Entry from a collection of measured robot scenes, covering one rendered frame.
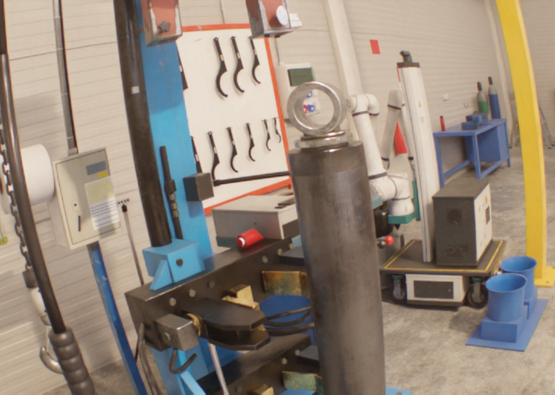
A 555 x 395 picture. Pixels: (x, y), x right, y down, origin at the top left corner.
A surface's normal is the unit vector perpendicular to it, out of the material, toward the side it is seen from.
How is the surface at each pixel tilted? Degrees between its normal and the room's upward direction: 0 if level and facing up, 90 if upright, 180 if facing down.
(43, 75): 90
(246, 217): 90
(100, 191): 90
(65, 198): 90
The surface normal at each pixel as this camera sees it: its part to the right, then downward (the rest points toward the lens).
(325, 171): -0.14, 0.23
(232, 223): -0.68, 0.26
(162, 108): 0.71, 0.02
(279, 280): -0.47, 0.26
